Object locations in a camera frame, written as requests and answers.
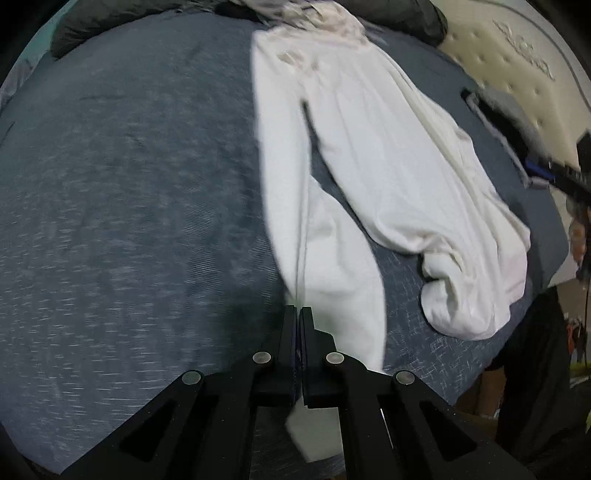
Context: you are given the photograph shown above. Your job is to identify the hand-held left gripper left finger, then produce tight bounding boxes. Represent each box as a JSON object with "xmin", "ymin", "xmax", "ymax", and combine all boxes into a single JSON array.
[{"xmin": 60, "ymin": 305, "xmax": 299, "ymax": 480}]

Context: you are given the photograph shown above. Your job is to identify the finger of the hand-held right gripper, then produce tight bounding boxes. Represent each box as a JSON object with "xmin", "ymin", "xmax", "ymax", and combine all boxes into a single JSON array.
[{"xmin": 525, "ymin": 158, "xmax": 576, "ymax": 193}]

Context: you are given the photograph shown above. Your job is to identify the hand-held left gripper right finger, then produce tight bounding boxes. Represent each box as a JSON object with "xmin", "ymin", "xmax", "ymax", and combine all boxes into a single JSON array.
[{"xmin": 300, "ymin": 306, "xmax": 536, "ymax": 480}]

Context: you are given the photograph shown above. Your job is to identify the white long-sleeve shirt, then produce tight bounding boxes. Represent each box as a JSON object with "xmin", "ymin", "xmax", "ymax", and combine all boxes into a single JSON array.
[{"xmin": 250, "ymin": 18, "xmax": 532, "ymax": 462}]

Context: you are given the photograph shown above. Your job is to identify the grey folded sweater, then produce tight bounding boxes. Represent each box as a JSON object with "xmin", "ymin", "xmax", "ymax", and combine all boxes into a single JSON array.
[{"xmin": 485, "ymin": 88, "xmax": 578, "ymax": 162}]

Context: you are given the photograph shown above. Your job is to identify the light grey folded garment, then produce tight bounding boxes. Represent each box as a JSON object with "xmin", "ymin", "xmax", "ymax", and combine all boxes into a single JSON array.
[{"xmin": 462, "ymin": 89, "xmax": 551, "ymax": 190}]

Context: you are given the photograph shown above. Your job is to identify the cream tufted headboard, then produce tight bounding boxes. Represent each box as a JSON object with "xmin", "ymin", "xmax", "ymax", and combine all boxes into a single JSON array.
[{"xmin": 438, "ymin": 0, "xmax": 591, "ymax": 153}]

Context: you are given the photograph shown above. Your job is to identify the bed with blue patterned sheet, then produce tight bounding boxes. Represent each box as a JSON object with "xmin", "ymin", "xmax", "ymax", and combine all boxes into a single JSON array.
[{"xmin": 0, "ymin": 9, "xmax": 568, "ymax": 480}]

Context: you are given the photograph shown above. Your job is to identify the person's black trousers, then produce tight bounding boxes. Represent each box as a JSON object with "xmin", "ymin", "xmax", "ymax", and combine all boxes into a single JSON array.
[{"xmin": 485, "ymin": 286, "xmax": 583, "ymax": 467}]

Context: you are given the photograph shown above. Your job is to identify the white crumpled garment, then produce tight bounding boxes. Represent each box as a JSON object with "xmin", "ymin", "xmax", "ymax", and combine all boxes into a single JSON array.
[{"xmin": 277, "ymin": 2, "xmax": 370, "ymax": 44}]

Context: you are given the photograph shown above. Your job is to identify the dark grey rolled duvet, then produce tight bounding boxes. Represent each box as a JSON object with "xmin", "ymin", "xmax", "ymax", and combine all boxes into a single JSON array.
[{"xmin": 51, "ymin": 0, "xmax": 448, "ymax": 58}]

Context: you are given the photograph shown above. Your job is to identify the light grey loose bedsheet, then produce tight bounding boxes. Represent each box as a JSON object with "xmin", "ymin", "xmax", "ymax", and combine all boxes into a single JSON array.
[{"xmin": 0, "ymin": 58, "xmax": 38, "ymax": 109}]

